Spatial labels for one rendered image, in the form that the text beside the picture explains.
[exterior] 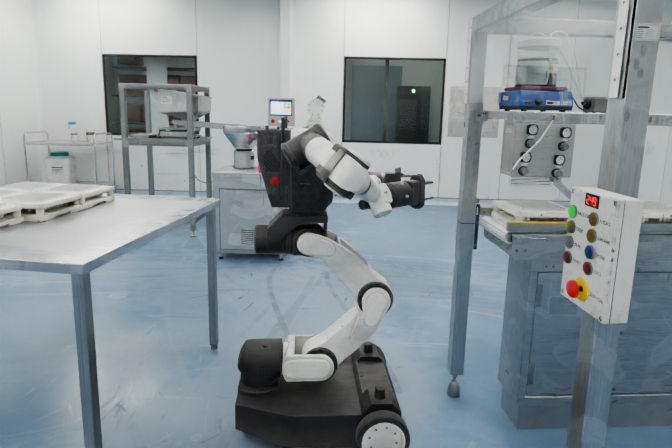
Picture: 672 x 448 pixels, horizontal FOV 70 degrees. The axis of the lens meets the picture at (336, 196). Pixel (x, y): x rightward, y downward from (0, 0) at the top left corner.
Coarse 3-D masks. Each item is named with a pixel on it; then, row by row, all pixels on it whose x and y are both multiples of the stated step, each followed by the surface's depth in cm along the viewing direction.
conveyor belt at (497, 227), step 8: (488, 216) 203; (480, 224) 203; (488, 224) 195; (496, 224) 190; (504, 224) 189; (496, 232) 186; (504, 232) 180; (512, 232) 178; (520, 232) 179; (528, 232) 179; (536, 232) 179; (544, 232) 179; (552, 232) 179; (560, 232) 180; (640, 232) 182; (648, 232) 182; (656, 232) 182; (664, 232) 182; (504, 240) 179
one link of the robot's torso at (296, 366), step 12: (288, 336) 204; (300, 336) 204; (288, 348) 193; (300, 348) 205; (288, 360) 188; (300, 360) 187; (312, 360) 188; (324, 360) 188; (288, 372) 188; (300, 372) 188; (312, 372) 188; (324, 372) 189
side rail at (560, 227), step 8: (512, 224) 176; (520, 224) 176; (528, 224) 176; (536, 224) 177; (544, 224) 177; (552, 224) 177; (560, 224) 177; (648, 224) 179; (656, 224) 180; (664, 224) 180
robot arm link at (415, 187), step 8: (416, 176) 169; (400, 184) 163; (408, 184) 164; (416, 184) 167; (424, 184) 169; (408, 192) 163; (416, 192) 167; (424, 192) 169; (408, 200) 163; (416, 200) 168; (424, 200) 170; (416, 208) 170
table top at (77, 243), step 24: (72, 216) 202; (96, 216) 203; (120, 216) 204; (144, 216) 205; (168, 216) 206; (192, 216) 216; (0, 240) 164; (24, 240) 165; (48, 240) 166; (72, 240) 166; (96, 240) 167; (120, 240) 168; (144, 240) 176; (0, 264) 146; (24, 264) 145; (48, 264) 144; (72, 264) 142; (96, 264) 148
